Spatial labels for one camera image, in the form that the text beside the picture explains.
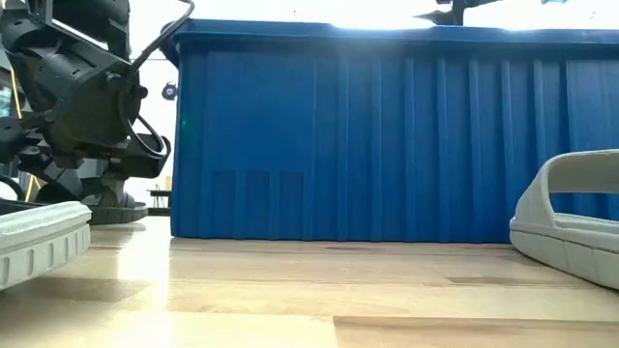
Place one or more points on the blue plastic bin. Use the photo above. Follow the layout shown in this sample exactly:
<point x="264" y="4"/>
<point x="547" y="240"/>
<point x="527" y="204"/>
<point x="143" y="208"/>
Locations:
<point x="387" y="145"/>

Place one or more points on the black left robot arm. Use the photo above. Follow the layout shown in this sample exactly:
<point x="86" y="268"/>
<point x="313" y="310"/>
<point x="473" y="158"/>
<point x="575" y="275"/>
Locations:
<point x="97" y="19"/>

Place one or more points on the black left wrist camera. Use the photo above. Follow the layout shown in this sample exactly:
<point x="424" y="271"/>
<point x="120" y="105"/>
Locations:
<point x="145" y="159"/>

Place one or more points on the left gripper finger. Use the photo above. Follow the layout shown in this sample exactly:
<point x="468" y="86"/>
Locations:
<point x="113" y="192"/>
<point x="55" y="181"/>

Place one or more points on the small dark side table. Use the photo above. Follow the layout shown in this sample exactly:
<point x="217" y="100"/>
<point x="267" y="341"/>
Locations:
<point x="159" y="192"/>

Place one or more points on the black-framed glass wall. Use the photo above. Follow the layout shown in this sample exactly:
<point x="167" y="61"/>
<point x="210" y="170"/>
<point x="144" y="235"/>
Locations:
<point x="6" y="101"/>

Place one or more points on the black aluminium table frame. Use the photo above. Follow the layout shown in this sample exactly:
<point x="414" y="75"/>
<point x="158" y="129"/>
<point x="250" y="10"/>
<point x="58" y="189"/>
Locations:
<point x="14" y="208"/>

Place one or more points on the small round dark device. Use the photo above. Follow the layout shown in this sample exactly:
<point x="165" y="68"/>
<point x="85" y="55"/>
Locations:
<point x="169" y="91"/>

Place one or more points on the black slide sandal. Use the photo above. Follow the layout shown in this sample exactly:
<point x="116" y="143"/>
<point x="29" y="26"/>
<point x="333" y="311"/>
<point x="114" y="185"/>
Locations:
<point x="126" y="215"/>

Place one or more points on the grey slide sandal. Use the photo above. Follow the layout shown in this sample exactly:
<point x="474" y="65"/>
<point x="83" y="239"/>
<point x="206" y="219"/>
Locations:
<point x="556" y="241"/>
<point x="38" y="241"/>

